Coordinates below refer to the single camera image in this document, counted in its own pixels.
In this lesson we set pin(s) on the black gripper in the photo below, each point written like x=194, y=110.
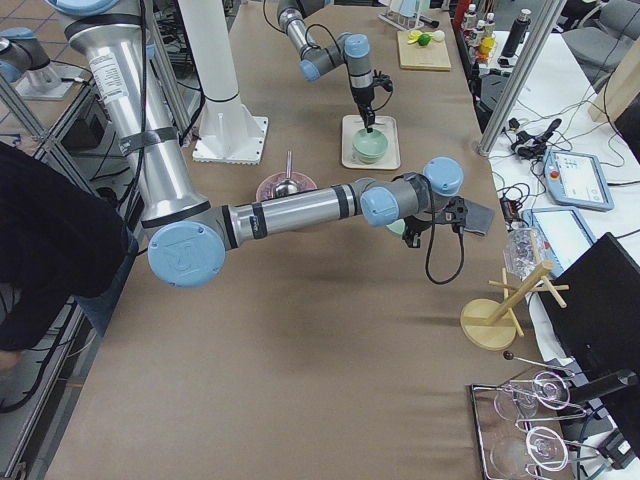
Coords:
x=362, y=97
x=411, y=233

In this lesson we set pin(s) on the cream rabbit tray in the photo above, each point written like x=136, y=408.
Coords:
x=386, y=124

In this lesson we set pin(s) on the green bowl on tray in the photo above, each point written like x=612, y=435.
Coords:
x=369, y=154

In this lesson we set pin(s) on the grey folded cloth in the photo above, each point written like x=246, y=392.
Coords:
x=479, y=218

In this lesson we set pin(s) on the wooden cutting board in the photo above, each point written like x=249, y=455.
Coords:
x=432, y=57

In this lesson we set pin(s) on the green lime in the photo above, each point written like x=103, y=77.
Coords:
x=424, y=39

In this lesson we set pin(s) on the metal ice scoop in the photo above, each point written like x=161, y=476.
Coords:
x=288, y=185

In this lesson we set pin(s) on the white garlic bulb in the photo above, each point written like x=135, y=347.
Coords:
x=438, y=36

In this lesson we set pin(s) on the clear plastic bag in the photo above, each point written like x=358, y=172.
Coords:
x=524, y=250

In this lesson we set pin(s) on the wooden mug tree stand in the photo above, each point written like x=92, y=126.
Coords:
x=492, y=325

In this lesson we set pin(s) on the blue teach pendant near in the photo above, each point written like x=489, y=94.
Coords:
x=565, y=233

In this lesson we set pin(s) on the blue teach pendant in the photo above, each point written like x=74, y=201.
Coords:
x=577, y=179
x=565, y=233

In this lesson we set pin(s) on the blue teach pendant far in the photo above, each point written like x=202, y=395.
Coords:
x=577, y=179

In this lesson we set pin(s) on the black water bottle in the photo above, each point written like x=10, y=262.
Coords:
x=516, y=33

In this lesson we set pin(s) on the clear wine glass upper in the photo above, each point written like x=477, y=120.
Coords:
x=522, y=399

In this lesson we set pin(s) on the clear wine glass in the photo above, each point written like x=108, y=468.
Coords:
x=522, y=399
x=535, y=455

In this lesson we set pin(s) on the black monitor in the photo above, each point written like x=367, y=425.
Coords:
x=599, y=326

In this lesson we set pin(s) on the clear wine glass lower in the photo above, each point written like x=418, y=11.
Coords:
x=535, y=455

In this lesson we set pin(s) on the person in dark clothes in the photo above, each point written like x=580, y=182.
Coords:
x=58, y=242

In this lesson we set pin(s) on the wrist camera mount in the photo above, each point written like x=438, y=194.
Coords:
x=453, y=214
x=383, y=80

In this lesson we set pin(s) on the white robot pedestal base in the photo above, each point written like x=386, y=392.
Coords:
x=228, y=132

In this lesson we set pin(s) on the black wire glass rack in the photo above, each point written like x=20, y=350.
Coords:
x=490, y=427

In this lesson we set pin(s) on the aluminium frame post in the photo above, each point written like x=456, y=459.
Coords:
x=541, y=28

